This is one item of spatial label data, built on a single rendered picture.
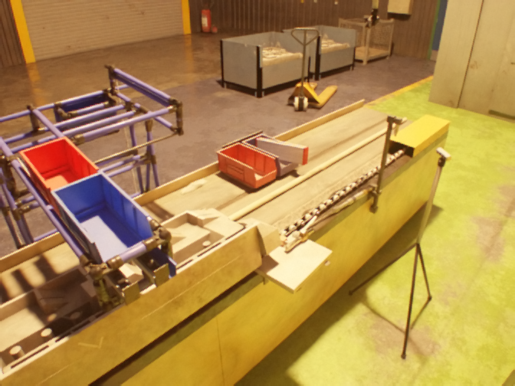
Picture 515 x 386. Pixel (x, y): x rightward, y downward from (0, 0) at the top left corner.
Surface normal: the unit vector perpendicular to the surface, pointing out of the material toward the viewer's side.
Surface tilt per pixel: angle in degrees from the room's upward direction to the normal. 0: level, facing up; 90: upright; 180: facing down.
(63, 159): 94
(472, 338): 0
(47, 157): 94
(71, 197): 94
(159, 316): 80
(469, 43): 90
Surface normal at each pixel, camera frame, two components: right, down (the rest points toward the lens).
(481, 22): -0.70, 0.38
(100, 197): 0.71, 0.43
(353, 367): 0.00, -0.84
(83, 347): 0.70, 0.22
